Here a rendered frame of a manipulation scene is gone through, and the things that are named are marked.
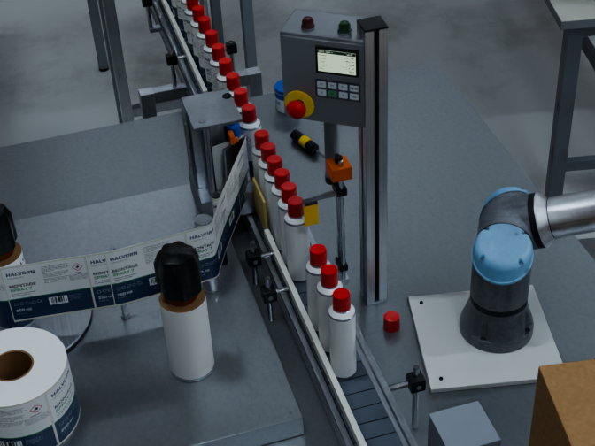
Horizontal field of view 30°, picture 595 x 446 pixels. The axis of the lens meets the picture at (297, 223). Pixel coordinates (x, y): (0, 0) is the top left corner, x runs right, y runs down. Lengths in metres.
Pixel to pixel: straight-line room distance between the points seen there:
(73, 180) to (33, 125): 1.83
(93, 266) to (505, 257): 0.81
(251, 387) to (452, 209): 0.75
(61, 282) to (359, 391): 0.64
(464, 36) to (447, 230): 2.52
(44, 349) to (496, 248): 0.88
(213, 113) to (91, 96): 2.36
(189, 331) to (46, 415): 0.30
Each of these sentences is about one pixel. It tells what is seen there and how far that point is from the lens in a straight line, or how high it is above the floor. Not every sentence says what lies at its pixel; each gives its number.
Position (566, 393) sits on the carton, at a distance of 1.86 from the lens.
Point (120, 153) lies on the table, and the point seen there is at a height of 0.83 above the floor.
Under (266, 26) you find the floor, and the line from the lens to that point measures 5.16.
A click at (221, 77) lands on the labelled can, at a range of 2.77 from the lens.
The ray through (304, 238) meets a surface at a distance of 2.32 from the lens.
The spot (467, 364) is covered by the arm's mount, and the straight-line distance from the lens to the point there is 2.28.
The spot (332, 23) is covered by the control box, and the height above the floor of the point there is 1.48.
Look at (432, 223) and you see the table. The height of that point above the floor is 0.83.
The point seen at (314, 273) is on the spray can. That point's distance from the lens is 2.17.
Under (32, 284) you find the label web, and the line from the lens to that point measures 2.29.
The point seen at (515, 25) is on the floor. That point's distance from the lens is 5.16.
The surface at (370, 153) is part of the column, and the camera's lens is 2.15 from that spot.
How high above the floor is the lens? 2.48
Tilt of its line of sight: 39 degrees down
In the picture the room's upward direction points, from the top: 3 degrees counter-clockwise
